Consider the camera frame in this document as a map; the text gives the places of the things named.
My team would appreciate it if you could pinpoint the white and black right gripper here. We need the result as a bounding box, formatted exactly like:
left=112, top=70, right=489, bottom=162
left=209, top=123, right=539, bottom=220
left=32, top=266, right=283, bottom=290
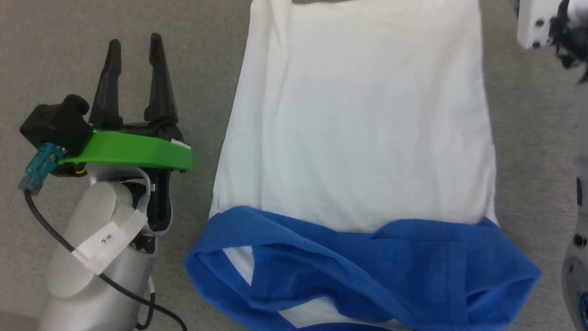
left=515, top=0, right=588, bottom=70

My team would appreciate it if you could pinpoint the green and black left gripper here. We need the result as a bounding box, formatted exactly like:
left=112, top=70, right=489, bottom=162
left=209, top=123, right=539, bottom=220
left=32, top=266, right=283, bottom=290
left=62, top=33, right=193, bottom=236

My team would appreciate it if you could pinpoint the white and blue T-shirt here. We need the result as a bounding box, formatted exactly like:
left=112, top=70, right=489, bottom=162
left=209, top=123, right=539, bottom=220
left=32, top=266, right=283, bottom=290
left=185, top=0, right=543, bottom=331

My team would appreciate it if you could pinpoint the white paper label strip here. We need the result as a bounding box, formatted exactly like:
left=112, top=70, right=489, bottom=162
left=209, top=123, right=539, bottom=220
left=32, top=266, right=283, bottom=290
left=71, top=209, right=150, bottom=275

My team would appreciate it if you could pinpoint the teal cable connector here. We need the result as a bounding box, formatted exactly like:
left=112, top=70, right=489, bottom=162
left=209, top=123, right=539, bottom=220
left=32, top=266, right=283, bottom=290
left=18, top=143, right=64, bottom=193

